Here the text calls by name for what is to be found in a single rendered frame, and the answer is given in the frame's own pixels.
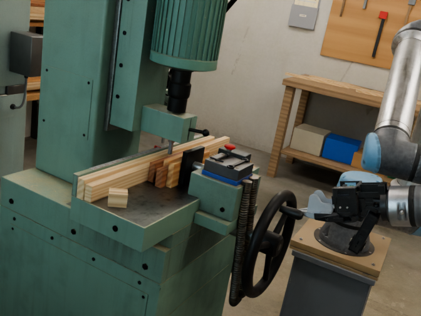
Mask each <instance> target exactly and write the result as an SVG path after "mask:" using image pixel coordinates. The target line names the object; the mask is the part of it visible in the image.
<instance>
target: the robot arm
mask: <svg viewBox="0 0 421 316"><path fill-rule="evenodd" d="M391 50H392V54H393V56H394V57H393V61H392V65H391V69H390V73H389V76H388V80H387V84H386V87H385V92H384V94H383V99H382V104H381V106H380V111H379V114H378V118H377V122H376V126H375V130H374V131H373V132H372V133H368V134H367V136H366V139H365V144H364V147H363V153H362V158H361V167H362V168H363V169H364V170H366V171H370V172H372V173H374V174H376V173H377V174H382V175H385V176H390V177H394V178H396V179H393V180H392V181H391V183H390V186H388V185H387V182H383V181H382V178H381V177H378V176H377V175H374V174H371V173H368V172H362V171H348V172H344V173H343V174H342V175H341V176H340V180H339V181H338V184H337V186H335V187H334V188H332V191H333V195H332V197H331V198H332V199H328V198H326V197H325V195H324V194H323V192H322V191H320V190H317V191H315V192H314V194H312V195H310V197H309V202H308V207H307V208H302V209H299V210H300V211H302V212H303V214H304V216H306V217H308V218H311V219H315V220H318V221H325V224H324V225H323V226H322V227H321V229H320V233H319V237H320V238H321V240H322V241H324V242H325V243H326V244H327V245H330V246H332V247H334V248H336V249H338V250H341V251H345V252H349V253H354V254H356V255H357V254H359V253H364V252H366V251H368V250H369V247H370V232H371V231H372V229H373V227H374V225H378V226H382V227H385V228H389V229H393V230H395V231H399V232H403V233H407V234H409V235H411V234H412V235H415V236H421V108H420V111H419V113H418V117H417V121H416V123H415V127H414V129H413V133H412V136H411V138H410V135H411V131H412V125H413V118H414V115H415V108H416V104H417V98H418V91H419V88H420V81H421V19H419V20H416V21H413V22H411V23H408V24H407V25H405V26H404V27H402V28H401V29H400V30H398V32H397V33H396V35H395V36H394V38H393V41H392V45H391Z"/></svg>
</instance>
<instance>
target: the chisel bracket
mask: <svg viewBox="0 0 421 316"><path fill-rule="evenodd" d="M196 123H197V115H194V114H191V113H188V112H185V113H176V112H171V111H169V110H167V106H165V105H161V104H159V103H154V104H150V105H144V106H143V109H142V118H141V124H140V130H142V131H145V132H148V133H150V134H154V135H157V136H159V137H163V138H165V139H168V142H170V143H174V142H177V143H180V144H181V143H183V142H187V141H190V140H193V139H194V134H195V132H189V128H193V129H195V127H196Z"/></svg>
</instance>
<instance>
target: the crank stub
mask: <svg viewBox="0 0 421 316"><path fill-rule="evenodd" d="M279 212H281V213H283V214H285V215H287V216H289V217H290V218H293V219H296V220H300V219H302V218H303V215H304V214H303V212H302V211H300V210H298V209H296V208H291V207H288V206H282V205H281V207H280V208H279Z"/></svg>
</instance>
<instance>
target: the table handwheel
mask: <svg viewBox="0 0 421 316"><path fill-rule="evenodd" d="M284 202H286V206H288V207H291V208H296V209H297V201H296V196H295V195H294V193H293V192H292V191H290V190H283V191H280V192H279V193H277V194H276V195H275V196H274V197H273V198H272V199H271V200H270V202H269V203H268V205H267V206H266V207H265V209H264V211H263V212H262V214H261V216H260V218H259V220H258V222H257V224H256V226H255V228H254V229H252V230H250V231H247V230H246V237H245V241H247V242H249V244H248V247H247V250H246V254H245V257H244V263H243V266H242V274H241V285H242V291H243V292H244V294H245V295H246V296H247V297H249V298H256V297H258V296H260V295H261V294H262V293H263V292H264V291H265V290H266V289H267V287H268V286H269V285H270V283H271V282H272V280H273V278H274V277H275V275H276V274H277V272H278V270H279V267H280V266H281V263H282V261H283V259H284V256H285V254H286V251H287V249H288V246H289V242H290V240H291V237H292V233H293V229H294V224H295V221H296V220H295V219H293V218H290V217H289V216H287V215H285V214H282V215H281V217H280V219H279V221H278V223H277V225H276V227H275V229H274V231H273V232H272V231H270V230H267V229H268V227H269V225H270V223H271V221H272V219H273V218H274V215H275V214H276V212H277V211H278V209H279V208H280V207H281V205H282V204H283V203H284ZM283 225H284V228H283V232H282V235H280V232H281V230H282V227H283ZM236 233H237V228H236V229H235V230H233V231H232V232H230V233H229V234H231V235H233V236H235V237H236ZM259 252H261V253H264V254H266V258H265V264H264V272H263V276H262V278H261V279H260V280H259V281H258V282H257V283H256V284H255V285H254V286H253V274H254V267H255V264H256V259H257V255H258V253H259ZM272 257H273V258H272Z"/></svg>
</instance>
